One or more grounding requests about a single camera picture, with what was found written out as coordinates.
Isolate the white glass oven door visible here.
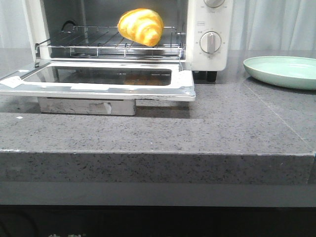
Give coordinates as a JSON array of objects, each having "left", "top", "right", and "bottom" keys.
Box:
[{"left": 0, "top": 60, "right": 196, "bottom": 116}]

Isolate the yellow croissant bread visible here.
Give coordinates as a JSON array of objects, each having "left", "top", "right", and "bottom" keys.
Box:
[{"left": 117, "top": 8, "right": 164, "bottom": 47}]

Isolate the white Toshiba toaster oven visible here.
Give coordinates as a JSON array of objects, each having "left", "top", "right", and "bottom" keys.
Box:
[{"left": 23, "top": 0, "right": 233, "bottom": 82}]

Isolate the lower silver timer knob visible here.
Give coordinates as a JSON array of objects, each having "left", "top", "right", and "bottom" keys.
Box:
[{"left": 199, "top": 32, "right": 221, "bottom": 54}]

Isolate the upper silver temperature knob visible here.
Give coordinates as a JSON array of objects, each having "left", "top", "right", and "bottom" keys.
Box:
[{"left": 204, "top": 0, "right": 225, "bottom": 8}]

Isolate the light green plate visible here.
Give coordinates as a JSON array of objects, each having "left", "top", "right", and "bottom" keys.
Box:
[{"left": 243, "top": 56, "right": 316, "bottom": 90}]

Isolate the metal wire oven rack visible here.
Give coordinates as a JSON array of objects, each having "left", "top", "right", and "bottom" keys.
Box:
[{"left": 35, "top": 24, "right": 186, "bottom": 60}]

